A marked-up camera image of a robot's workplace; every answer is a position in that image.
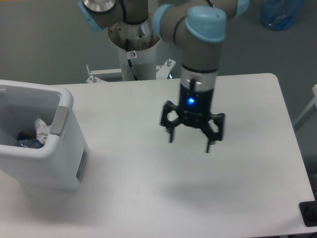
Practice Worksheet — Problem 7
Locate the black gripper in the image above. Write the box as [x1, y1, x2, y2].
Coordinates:
[159, 84, 226, 154]

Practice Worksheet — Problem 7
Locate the white paper bag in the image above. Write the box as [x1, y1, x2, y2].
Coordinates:
[34, 117, 52, 145]

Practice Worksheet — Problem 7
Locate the clear plastic water bottle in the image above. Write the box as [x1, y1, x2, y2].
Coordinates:
[14, 138, 44, 149]

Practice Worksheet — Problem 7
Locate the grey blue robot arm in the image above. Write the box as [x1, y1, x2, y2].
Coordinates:
[78, 0, 250, 145]

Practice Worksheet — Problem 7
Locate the white trash can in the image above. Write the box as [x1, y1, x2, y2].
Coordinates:
[0, 80, 89, 190]

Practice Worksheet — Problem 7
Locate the blue plastic bag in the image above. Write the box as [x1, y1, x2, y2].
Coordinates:
[259, 0, 305, 31]

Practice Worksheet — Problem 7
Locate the black clamp at table corner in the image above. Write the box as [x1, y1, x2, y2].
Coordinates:
[299, 201, 317, 227]

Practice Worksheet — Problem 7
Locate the blue snack wrapper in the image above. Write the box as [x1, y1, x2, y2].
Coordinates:
[17, 131, 37, 141]

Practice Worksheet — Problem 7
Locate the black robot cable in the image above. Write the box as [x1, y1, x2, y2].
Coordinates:
[125, 38, 139, 81]

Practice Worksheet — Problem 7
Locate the white frame at right edge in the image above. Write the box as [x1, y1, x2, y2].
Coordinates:
[293, 84, 317, 132]

